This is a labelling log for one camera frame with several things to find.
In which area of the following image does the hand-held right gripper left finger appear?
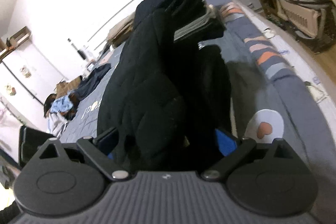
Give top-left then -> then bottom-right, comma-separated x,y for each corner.
38,126 -> 132,182

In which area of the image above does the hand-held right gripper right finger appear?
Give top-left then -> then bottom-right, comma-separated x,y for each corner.
201,128 -> 301,182

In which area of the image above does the black quilted jacket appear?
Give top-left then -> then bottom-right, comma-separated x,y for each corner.
97,7 -> 189,172

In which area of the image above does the stack of dark folded clothes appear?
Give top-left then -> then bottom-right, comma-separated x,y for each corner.
133,0 -> 227,42

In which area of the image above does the grey sweatshirt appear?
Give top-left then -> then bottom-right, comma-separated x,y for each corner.
47,111 -> 69,138

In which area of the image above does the light blue garment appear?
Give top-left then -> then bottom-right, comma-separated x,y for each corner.
50,97 -> 74,113

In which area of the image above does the navy garment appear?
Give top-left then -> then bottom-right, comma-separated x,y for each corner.
75,63 -> 112,98

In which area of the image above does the black bag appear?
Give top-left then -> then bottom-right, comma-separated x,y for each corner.
181,44 -> 233,140

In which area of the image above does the brown fleece coat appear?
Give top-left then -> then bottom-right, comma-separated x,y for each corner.
56,76 -> 83,94

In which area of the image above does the grey quilted bedspread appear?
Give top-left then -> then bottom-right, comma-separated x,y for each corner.
46,0 -> 336,188

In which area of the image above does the white wardrobe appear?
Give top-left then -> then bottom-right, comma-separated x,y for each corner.
0,42 -> 67,130

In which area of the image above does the folded beige brown blanket stack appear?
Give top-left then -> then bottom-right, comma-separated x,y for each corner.
108,17 -> 135,47

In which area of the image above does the white headboard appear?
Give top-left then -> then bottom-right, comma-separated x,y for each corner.
87,0 -> 210,51

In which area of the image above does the beige pet carrier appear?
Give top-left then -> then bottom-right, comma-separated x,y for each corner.
276,0 -> 331,38

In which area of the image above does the black wire crate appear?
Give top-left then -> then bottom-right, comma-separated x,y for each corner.
262,4 -> 336,52

